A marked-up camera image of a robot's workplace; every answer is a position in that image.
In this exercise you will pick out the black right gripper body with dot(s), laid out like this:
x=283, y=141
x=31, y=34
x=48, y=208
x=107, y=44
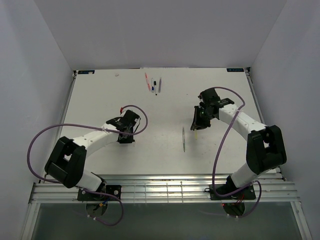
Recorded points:
x=203, y=119

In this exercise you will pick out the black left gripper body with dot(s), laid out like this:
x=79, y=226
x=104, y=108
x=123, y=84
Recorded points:
x=129, y=139

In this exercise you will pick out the green gel pen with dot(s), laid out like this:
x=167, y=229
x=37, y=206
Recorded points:
x=183, y=140

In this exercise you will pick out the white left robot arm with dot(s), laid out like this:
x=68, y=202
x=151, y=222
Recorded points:
x=66, y=163

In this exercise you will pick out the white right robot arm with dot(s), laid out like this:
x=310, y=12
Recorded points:
x=265, y=148

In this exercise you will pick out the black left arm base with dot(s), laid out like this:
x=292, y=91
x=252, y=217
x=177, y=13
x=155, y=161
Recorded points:
x=114, y=190

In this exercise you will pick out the purple gel pen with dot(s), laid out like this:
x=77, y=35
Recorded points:
x=159, y=85

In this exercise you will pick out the blue gel pen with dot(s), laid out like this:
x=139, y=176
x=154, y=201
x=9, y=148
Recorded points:
x=152, y=85

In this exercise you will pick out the black gel pen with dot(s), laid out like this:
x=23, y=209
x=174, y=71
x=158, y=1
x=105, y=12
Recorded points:
x=155, y=87

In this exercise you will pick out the red gel pen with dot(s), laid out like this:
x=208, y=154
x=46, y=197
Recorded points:
x=147, y=81

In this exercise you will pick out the right blue corner label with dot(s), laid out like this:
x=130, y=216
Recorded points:
x=234, y=70

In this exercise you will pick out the blue corner label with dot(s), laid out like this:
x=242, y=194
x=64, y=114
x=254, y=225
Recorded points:
x=85, y=72
x=234, y=70

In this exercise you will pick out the left blue corner label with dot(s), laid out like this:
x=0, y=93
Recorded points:
x=85, y=72

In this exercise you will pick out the aluminium front frame rails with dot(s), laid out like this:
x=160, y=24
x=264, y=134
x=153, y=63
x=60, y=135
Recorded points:
x=166, y=189

